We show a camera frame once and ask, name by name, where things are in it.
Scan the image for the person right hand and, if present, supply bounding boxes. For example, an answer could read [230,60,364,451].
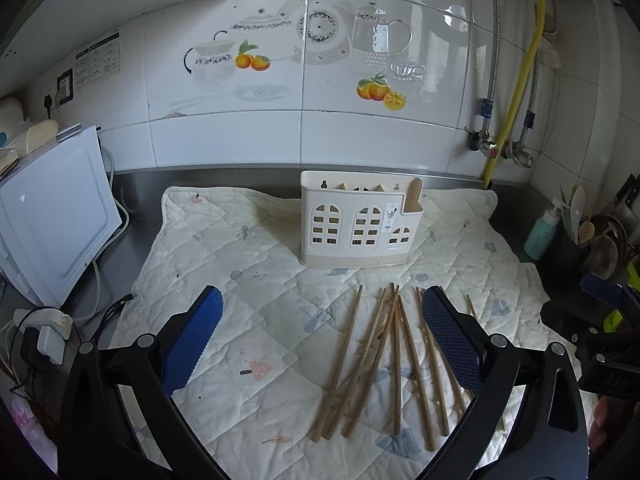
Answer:
[588,396,611,454]

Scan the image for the green plastic basket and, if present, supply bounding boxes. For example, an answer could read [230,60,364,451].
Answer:
[603,260,639,333]

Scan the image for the black utensil pot with spoons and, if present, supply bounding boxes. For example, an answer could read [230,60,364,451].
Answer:
[560,185,632,283]

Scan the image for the teal soap bottle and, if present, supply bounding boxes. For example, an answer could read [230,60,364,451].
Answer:
[524,198,564,261]

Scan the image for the white quilted mat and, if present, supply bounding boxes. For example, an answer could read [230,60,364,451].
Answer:
[111,186,555,479]

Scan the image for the white power strip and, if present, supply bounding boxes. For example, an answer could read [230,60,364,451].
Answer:
[12,308,74,365]

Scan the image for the cream plastic utensil holder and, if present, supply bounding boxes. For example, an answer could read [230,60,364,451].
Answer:
[300,170,423,268]

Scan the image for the white microwave oven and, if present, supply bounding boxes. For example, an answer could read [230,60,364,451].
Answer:
[1,127,122,307]

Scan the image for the yellow gas hose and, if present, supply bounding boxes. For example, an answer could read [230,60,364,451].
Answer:
[482,0,549,188]

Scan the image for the braided steel water hose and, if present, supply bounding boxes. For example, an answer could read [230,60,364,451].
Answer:
[480,0,504,151]

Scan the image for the red handle water valve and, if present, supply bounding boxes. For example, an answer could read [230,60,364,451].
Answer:
[466,128,499,159]

